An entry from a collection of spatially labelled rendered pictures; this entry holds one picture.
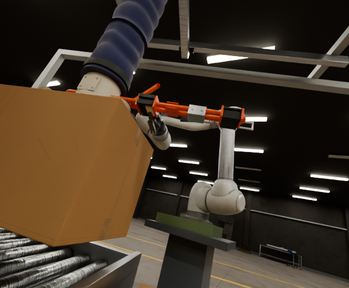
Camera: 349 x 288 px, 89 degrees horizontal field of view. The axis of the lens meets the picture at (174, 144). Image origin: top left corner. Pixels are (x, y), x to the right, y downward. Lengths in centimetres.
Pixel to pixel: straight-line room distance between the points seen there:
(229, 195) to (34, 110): 101
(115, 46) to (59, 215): 74
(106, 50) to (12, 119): 46
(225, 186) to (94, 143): 86
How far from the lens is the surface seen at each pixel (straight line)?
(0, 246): 102
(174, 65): 331
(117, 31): 104
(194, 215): 127
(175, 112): 75
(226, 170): 122
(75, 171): 51
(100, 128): 53
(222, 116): 71
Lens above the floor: 79
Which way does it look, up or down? 22 degrees up
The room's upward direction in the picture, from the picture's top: 15 degrees clockwise
